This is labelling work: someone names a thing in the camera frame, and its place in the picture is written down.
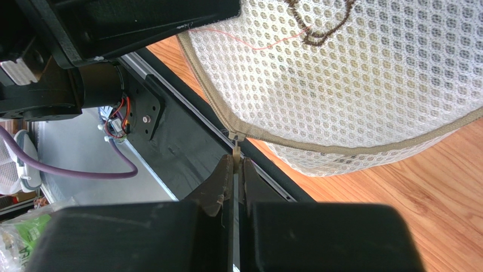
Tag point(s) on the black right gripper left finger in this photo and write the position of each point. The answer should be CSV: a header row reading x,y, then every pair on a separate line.
x,y
194,234

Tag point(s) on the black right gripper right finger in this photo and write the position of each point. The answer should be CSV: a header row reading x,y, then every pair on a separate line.
x,y
278,235

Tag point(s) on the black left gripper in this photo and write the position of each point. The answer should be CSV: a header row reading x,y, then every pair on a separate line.
x,y
79,33

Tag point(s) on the beige-trimmed white mesh bag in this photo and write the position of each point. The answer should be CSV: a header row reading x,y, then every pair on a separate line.
x,y
333,87

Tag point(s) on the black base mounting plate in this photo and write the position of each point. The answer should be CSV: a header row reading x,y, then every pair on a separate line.
x,y
173,160

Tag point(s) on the blue-trimmed white mesh bag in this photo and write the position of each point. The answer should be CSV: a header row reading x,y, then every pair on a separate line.
x,y
16,176

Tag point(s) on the clear plastic bag clutter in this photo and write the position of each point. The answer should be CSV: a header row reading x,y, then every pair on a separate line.
x,y
20,235

